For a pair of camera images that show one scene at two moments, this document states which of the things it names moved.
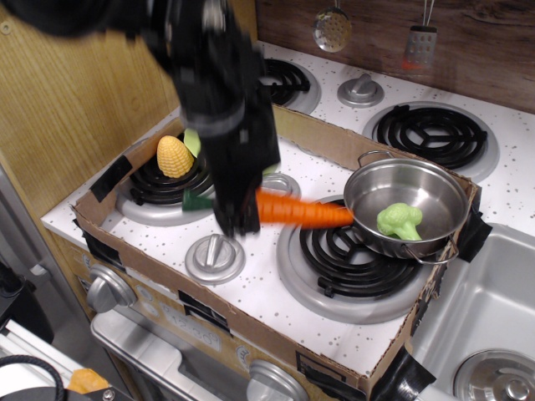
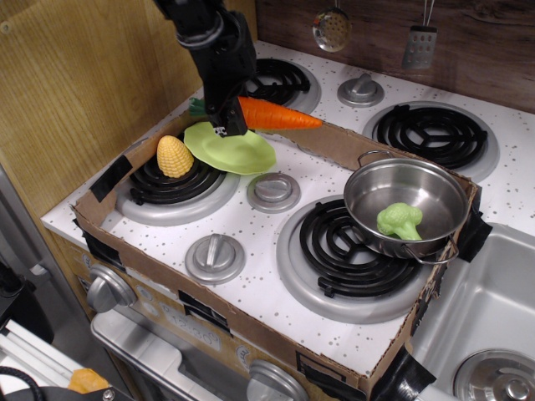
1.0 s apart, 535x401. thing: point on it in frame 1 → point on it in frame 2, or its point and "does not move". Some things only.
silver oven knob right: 268,382 does not move
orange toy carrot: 276,210 → 262,114
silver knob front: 215,260 does not move
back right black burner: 437,137 does not move
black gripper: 238,154 → 226,66
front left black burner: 152,199 does not move
